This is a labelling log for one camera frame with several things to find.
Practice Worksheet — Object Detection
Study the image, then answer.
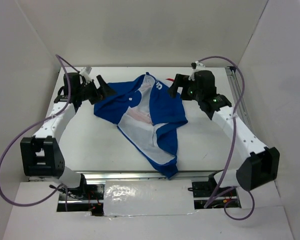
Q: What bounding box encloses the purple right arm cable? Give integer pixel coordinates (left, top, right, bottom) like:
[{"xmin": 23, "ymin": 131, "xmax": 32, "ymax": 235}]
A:
[{"xmin": 197, "ymin": 55, "xmax": 256, "ymax": 221}]

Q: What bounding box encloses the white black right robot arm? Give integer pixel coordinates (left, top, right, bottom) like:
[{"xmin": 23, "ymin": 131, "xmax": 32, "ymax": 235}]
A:
[{"xmin": 168, "ymin": 70, "xmax": 280, "ymax": 196}]

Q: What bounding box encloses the blue white red jacket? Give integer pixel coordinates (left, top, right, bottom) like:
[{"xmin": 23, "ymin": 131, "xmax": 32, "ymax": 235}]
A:
[{"xmin": 93, "ymin": 72, "xmax": 188, "ymax": 179}]

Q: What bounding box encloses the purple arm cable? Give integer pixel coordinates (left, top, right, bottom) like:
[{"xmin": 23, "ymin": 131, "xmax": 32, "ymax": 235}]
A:
[
  {"xmin": 197, "ymin": 55, "xmax": 256, "ymax": 221},
  {"xmin": 0, "ymin": 53, "xmax": 81, "ymax": 210}
]

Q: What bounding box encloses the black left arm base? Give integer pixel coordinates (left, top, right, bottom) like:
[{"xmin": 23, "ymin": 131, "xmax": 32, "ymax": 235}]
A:
[{"xmin": 56, "ymin": 184, "xmax": 105, "ymax": 217}]

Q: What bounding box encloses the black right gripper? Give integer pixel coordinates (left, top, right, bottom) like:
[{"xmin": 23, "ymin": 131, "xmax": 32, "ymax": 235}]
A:
[{"xmin": 167, "ymin": 73, "xmax": 204, "ymax": 102}]

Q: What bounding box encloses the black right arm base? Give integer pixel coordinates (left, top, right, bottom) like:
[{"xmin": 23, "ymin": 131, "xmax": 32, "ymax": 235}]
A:
[{"xmin": 187, "ymin": 181, "xmax": 241, "ymax": 210}]

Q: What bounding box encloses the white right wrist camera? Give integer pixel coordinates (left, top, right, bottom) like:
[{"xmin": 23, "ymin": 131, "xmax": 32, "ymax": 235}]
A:
[{"xmin": 188, "ymin": 61, "xmax": 207, "ymax": 81}]

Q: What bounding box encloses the aluminium side rail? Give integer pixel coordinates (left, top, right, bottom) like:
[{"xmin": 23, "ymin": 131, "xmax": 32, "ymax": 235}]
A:
[{"xmin": 225, "ymin": 66, "xmax": 253, "ymax": 131}]

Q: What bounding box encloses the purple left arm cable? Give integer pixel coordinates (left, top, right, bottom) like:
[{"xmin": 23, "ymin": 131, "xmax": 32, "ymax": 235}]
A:
[{"xmin": 0, "ymin": 53, "xmax": 81, "ymax": 210}]

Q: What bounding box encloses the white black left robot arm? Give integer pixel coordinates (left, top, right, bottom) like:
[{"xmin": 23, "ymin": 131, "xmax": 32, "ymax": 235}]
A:
[{"xmin": 20, "ymin": 70, "xmax": 116, "ymax": 200}]

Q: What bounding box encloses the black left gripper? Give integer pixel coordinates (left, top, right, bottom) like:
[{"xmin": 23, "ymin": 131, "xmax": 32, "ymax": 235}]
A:
[{"xmin": 76, "ymin": 75, "xmax": 117, "ymax": 105}]

